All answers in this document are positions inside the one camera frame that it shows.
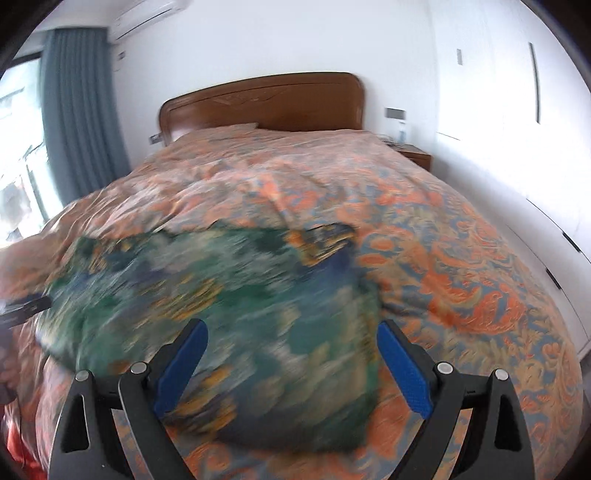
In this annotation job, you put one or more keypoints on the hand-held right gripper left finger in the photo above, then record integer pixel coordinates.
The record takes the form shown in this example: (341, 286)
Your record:
(184, 364)

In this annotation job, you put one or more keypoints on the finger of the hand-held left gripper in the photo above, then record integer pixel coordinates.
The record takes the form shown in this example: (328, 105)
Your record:
(27, 307)

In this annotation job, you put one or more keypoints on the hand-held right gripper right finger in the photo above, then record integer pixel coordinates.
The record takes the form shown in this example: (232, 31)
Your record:
(406, 369)

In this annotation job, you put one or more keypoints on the green printed jacket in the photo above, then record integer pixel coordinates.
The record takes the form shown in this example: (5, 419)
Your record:
(231, 300)

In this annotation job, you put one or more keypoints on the orange paisley blanket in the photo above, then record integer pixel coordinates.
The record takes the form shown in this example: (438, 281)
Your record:
(461, 277)

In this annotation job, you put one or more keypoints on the glass window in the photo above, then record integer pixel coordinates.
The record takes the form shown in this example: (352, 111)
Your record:
(23, 115)

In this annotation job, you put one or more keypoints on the grey-blue curtain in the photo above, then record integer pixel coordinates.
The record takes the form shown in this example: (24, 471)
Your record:
(78, 115)

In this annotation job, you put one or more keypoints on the wooden nightstand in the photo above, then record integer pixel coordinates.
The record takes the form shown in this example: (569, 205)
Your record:
(418, 154)

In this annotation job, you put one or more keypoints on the clear plastic bottle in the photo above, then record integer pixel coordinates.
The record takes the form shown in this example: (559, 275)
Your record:
(403, 134)

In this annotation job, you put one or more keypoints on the white wardrobe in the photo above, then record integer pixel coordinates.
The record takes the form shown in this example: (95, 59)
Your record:
(498, 115)

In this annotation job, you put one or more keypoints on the wooden headboard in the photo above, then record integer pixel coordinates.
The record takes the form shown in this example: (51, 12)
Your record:
(263, 101)

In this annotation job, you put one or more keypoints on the white air conditioner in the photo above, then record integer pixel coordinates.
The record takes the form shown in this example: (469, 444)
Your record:
(143, 21)

